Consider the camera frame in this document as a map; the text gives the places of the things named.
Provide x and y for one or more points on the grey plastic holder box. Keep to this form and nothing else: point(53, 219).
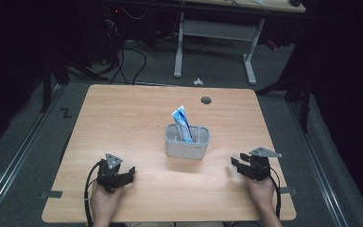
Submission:
point(186, 150)

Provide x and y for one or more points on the small white floor object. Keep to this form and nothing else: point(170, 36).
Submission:
point(198, 82)

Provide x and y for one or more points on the person's right hand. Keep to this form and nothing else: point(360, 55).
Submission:
point(261, 194)

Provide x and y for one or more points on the round dark table grommet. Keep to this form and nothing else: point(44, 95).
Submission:
point(206, 100)

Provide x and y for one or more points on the person's left hand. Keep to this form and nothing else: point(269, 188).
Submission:
point(104, 203)

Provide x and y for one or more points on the small red object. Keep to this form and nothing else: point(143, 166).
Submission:
point(271, 44)

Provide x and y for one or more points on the white-legged background desk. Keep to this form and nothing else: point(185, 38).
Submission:
point(217, 30)

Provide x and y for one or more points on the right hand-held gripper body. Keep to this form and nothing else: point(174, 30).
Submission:
point(260, 168)

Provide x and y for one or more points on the metal floor rail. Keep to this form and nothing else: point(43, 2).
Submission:
point(15, 157)
point(319, 170)

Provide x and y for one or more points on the black metal stand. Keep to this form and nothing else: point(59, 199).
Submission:
point(304, 104)
point(47, 85)

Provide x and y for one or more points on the black zigzag floor tape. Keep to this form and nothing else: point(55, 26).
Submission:
point(66, 113)

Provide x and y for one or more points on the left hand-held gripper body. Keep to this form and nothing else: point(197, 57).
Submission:
point(108, 176)

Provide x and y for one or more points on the blue white toothpaste tube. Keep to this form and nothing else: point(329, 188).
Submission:
point(182, 121)

